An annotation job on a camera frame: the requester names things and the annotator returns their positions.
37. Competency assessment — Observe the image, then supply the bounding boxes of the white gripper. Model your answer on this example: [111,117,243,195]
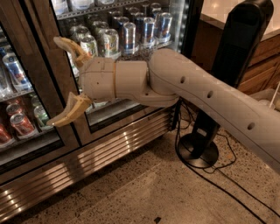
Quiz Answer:
[46,37,116,127]

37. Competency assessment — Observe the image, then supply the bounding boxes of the red soda can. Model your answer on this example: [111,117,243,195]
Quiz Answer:
[10,113,38,138]
[6,103,24,117]

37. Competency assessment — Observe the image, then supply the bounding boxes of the stainless steel display fridge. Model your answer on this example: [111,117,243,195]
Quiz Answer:
[0,0,204,221]

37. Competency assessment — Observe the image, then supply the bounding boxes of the tall silver can middle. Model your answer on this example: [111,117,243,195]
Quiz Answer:
[141,17,155,48]

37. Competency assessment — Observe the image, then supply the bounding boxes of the black power cable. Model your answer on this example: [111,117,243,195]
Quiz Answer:
[174,100,280,224]

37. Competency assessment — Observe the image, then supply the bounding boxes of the white green can right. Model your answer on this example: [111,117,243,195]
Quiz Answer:
[103,29,121,60]

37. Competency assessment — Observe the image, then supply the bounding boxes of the wooden counter cabinet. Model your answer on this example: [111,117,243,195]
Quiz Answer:
[192,0,280,95]

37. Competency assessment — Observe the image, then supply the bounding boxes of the white green can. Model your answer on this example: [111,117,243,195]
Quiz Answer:
[80,35,98,57]
[103,29,121,60]

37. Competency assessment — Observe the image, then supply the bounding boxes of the white green can front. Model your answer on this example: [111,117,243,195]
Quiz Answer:
[80,35,98,57]

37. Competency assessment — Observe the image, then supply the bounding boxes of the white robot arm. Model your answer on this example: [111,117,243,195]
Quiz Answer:
[47,37,280,172]

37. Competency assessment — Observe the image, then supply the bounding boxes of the red soda can front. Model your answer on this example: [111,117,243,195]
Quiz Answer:
[10,113,38,138]

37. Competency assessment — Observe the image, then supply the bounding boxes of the glass fridge door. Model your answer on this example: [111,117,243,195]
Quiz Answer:
[24,0,196,144]
[0,0,79,185]

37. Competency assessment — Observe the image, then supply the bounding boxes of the tall silver blue can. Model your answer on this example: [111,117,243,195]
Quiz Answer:
[122,22,139,55]

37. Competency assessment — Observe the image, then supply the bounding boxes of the green soda can left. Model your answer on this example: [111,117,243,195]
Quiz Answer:
[33,105,52,130]

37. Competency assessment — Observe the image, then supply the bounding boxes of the red soda can rear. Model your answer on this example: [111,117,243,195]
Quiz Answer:
[6,103,24,117]

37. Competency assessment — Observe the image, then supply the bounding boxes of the clear plastic storage bin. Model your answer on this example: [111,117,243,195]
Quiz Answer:
[251,88,280,111]

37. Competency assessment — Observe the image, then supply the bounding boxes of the black tower fan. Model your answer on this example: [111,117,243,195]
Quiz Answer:
[176,0,274,169]

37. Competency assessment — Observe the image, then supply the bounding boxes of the red can at edge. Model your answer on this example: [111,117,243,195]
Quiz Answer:
[0,123,15,148]

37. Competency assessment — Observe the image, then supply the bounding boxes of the tall silver can right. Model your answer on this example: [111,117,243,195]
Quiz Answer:
[156,12,172,43]

